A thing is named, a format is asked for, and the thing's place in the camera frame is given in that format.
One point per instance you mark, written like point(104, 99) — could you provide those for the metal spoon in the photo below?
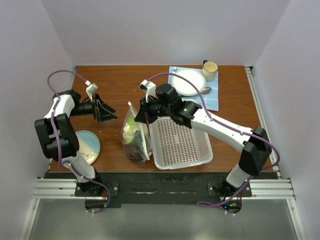
point(206, 90)

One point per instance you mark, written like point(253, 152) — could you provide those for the white paper plate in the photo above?
point(182, 87)

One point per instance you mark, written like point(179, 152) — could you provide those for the white perforated plastic basket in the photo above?
point(176, 146)

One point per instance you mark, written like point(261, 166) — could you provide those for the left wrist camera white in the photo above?
point(90, 89)

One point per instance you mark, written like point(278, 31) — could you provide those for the fake green pepper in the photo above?
point(131, 121)

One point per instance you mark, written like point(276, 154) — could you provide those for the blue beige ceramic plate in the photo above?
point(89, 145)

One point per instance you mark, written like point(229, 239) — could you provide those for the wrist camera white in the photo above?
point(149, 88)
point(90, 89)

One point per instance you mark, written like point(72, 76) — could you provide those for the clear zip top bag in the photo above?
point(142, 136)

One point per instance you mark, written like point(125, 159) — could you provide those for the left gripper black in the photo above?
point(105, 111)

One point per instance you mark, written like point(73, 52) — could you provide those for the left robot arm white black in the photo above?
point(58, 139)

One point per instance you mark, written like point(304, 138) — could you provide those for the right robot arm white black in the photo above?
point(253, 144)

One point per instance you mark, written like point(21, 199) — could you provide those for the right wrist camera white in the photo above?
point(149, 88)

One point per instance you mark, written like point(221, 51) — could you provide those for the cream enamel mug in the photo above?
point(209, 70)

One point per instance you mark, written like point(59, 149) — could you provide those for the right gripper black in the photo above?
point(143, 115)

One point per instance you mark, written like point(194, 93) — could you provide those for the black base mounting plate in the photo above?
point(164, 188)

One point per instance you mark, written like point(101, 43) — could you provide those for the right side aluminium rail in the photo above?
point(251, 81)

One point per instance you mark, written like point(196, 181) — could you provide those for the fake white cauliflower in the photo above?
point(129, 132)

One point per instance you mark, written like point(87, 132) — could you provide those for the aluminium frame rail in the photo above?
point(260, 189)

